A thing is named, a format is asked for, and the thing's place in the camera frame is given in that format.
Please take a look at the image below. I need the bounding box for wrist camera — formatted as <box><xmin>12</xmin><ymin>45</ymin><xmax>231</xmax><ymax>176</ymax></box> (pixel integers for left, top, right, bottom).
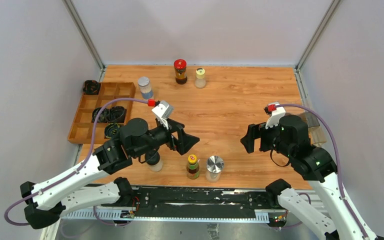
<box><xmin>151</xmin><ymin>100</ymin><xmax>174</xmax><ymax>130</ymax></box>
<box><xmin>264</xmin><ymin>102</ymin><xmax>286</xmax><ymax>129</ymax></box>

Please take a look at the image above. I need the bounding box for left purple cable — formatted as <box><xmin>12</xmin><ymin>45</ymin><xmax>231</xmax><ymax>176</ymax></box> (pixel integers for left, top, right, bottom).
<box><xmin>4</xmin><ymin>97</ymin><xmax>156</xmax><ymax>227</ymax></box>

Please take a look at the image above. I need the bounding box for black lid spice bottle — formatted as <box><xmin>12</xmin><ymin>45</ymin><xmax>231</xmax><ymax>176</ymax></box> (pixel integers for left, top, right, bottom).
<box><xmin>145</xmin><ymin>150</ymin><xmax>163</xmax><ymax>172</ymax></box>

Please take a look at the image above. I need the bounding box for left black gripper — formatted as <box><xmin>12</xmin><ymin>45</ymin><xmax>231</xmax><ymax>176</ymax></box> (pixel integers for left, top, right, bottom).
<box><xmin>133</xmin><ymin>116</ymin><xmax>200</xmax><ymax>158</ymax></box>

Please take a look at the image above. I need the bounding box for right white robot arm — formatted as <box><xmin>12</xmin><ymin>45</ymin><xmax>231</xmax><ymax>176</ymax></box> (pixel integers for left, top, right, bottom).
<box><xmin>240</xmin><ymin>115</ymin><xmax>382</xmax><ymax>240</ymax></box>

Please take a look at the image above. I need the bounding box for wooden compartment tray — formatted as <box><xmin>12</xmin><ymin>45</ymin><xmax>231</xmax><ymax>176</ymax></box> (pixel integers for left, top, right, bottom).
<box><xmin>67</xmin><ymin>82</ymin><xmax>136</xmax><ymax>144</ymax></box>

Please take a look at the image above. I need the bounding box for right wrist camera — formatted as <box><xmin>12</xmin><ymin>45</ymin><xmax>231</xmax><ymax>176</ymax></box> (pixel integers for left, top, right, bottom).
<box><xmin>264</xmin><ymin>102</ymin><xmax>286</xmax><ymax>129</ymax></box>

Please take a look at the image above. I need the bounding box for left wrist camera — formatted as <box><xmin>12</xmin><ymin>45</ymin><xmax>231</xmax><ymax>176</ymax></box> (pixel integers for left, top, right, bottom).
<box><xmin>151</xmin><ymin>100</ymin><xmax>174</xmax><ymax>130</ymax></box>

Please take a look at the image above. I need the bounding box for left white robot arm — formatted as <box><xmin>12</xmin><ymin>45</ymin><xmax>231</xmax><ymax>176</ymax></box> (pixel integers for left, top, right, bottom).
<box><xmin>20</xmin><ymin>118</ymin><xmax>200</xmax><ymax>229</ymax></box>

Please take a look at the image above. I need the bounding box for red lid sauce jar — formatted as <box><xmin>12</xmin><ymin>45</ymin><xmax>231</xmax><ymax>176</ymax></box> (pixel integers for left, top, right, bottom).
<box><xmin>173</xmin><ymin>59</ymin><xmax>188</xmax><ymax>85</ymax></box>

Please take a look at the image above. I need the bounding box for black cable coil outside tray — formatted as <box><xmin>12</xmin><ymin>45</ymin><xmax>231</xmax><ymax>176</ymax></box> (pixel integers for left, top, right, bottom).
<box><xmin>82</xmin><ymin>79</ymin><xmax>101</xmax><ymax>96</ymax></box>

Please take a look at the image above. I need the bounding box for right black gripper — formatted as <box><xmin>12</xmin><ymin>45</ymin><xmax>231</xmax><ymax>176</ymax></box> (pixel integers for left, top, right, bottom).
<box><xmin>240</xmin><ymin>116</ymin><xmax>293</xmax><ymax>158</ymax></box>

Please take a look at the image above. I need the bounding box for silver lid glass jar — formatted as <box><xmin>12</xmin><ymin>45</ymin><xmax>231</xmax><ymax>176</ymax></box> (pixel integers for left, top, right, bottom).
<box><xmin>205</xmin><ymin>155</ymin><xmax>225</xmax><ymax>183</ymax></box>

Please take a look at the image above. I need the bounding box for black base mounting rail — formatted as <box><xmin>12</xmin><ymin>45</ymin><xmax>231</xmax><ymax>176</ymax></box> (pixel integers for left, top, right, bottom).
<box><xmin>100</xmin><ymin>186</ymin><xmax>299</xmax><ymax>220</ymax></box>

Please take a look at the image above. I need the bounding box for clear plastic organizer bin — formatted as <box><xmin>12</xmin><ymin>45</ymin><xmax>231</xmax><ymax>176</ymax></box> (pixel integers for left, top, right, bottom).
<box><xmin>298</xmin><ymin>111</ymin><xmax>327</xmax><ymax>147</ymax></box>

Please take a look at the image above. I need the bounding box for black cable coil middle right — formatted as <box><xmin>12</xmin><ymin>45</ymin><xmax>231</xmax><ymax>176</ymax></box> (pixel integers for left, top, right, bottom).
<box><xmin>107</xmin><ymin>105</ymin><xmax>127</xmax><ymax>124</ymax></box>

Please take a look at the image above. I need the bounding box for black cable coil middle left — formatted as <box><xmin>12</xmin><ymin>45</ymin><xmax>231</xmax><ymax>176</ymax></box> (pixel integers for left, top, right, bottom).
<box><xmin>91</xmin><ymin>107</ymin><xmax>110</xmax><ymax>124</ymax></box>

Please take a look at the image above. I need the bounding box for black cable coil lower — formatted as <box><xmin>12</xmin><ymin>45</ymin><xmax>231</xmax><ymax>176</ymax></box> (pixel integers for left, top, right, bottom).
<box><xmin>104</xmin><ymin>122</ymin><xmax>124</xmax><ymax>139</ymax></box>

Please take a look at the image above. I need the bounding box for silver lid blue bottle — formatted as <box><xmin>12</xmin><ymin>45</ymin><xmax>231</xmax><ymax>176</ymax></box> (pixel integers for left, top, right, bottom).
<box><xmin>137</xmin><ymin>76</ymin><xmax>154</xmax><ymax>100</ymax></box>

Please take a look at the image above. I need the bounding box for yellow lid spice bottle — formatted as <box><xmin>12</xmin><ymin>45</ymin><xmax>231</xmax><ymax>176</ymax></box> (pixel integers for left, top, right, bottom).
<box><xmin>194</xmin><ymin>67</ymin><xmax>207</xmax><ymax>89</ymax></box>

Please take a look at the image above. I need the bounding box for yellow cap sauce bottle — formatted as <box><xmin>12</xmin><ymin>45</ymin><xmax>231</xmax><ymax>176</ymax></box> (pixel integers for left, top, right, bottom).
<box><xmin>186</xmin><ymin>154</ymin><xmax>200</xmax><ymax>180</ymax></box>

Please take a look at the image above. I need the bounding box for black cable coil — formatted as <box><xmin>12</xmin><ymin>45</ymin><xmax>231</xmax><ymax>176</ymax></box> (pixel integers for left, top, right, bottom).
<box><xmin>107</xmin><ymin>105</ymin><xmax>127</xmax><ymax>124</ymax></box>
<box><xmin>104</xmin><ymin>122</ymin><xmax>124</xmax><ymax>139</ymax></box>
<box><xmin>91</xmin><ymin>107</ymin><xmax>110</xmax><ymax>124</ymax></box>

